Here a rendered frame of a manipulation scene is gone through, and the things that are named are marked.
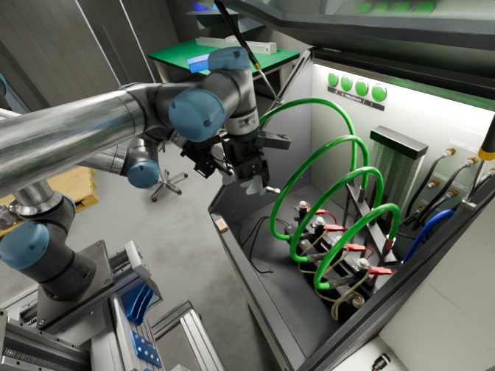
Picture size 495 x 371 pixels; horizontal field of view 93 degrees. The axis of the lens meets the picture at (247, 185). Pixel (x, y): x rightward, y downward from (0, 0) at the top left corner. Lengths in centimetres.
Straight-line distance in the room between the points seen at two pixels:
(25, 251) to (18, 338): 20
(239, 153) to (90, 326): 74
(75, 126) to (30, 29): 549
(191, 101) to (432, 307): 56
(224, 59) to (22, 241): 71
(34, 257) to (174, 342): 102
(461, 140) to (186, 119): 59
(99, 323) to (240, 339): 100
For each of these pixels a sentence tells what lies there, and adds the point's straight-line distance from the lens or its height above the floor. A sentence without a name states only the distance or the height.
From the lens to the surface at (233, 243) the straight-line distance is 91.
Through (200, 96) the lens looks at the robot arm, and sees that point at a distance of 37.
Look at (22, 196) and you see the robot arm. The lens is 92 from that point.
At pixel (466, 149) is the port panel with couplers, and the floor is 132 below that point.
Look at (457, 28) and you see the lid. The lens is 50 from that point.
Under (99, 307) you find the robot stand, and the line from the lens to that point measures 102.
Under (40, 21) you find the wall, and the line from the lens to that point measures 585.
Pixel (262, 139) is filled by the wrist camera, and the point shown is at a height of 141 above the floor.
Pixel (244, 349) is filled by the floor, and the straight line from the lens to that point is 176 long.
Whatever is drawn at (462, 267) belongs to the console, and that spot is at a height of 128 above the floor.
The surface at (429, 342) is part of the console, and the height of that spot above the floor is 109.
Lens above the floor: 169
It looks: 41 degrees down
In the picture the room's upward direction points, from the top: 13 degrees counter-clockwise
